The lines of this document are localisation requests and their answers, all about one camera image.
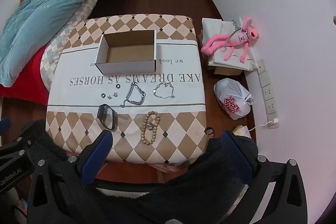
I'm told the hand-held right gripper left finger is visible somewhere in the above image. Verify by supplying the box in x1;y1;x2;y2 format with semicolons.
28;130;114;224

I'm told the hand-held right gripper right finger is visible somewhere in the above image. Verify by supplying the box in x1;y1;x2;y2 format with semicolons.
221;131;308;224

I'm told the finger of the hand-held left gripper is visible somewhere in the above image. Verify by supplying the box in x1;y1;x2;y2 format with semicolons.
0;127;36;161
0;116;12;135

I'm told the beige paper bag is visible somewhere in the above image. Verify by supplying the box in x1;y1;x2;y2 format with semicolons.
232;126;252;139

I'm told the black smart band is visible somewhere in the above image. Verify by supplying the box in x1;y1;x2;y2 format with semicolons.
97;104;118;131

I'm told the red cloth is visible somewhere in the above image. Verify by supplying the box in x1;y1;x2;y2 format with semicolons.
0;46;50;107

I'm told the white plastic bag red print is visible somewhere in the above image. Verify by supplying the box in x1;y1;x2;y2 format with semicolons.
213;78;254;120

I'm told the person's dark fleece clothing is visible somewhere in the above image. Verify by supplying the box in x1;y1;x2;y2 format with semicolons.
26;120;259;224

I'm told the diamond pattern printed tablecloth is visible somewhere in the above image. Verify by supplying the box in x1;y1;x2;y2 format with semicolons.
45;14;208;165

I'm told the open cardboard box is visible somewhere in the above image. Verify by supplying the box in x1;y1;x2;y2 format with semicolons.
95;29;157;75

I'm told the pink plush toy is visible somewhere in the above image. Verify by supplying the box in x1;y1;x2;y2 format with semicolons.
201;17;260;63

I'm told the grey clothes hanger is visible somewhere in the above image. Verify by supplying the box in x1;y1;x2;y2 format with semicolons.
222;20;245;41

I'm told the blue quilt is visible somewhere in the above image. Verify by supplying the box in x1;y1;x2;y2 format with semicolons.
0;0;133;88

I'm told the white charger cable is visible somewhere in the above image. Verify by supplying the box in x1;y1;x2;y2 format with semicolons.
248;122;273;132

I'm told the wooden bead bracelet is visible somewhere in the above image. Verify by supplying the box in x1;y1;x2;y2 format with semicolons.
143;111;161;146

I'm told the thick silver chain necklace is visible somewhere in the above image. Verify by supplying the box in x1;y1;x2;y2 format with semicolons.
120;82;146;108

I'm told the thin silver chain bracelet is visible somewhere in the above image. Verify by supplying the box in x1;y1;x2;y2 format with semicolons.
153;82;175;99

